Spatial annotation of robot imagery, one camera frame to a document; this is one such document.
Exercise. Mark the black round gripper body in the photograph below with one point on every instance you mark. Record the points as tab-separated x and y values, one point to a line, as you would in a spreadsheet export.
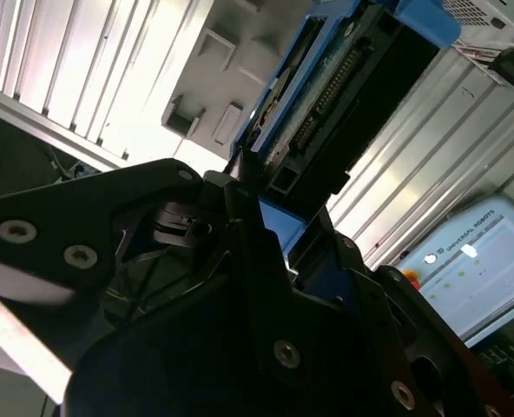
174	369

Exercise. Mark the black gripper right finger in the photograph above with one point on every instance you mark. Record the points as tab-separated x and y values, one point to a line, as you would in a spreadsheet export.
404	330

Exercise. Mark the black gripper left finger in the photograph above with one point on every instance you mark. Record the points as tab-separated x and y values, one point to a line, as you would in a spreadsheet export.
66	208

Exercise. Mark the hard disk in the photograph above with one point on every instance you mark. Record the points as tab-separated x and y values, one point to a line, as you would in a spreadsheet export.
309	87

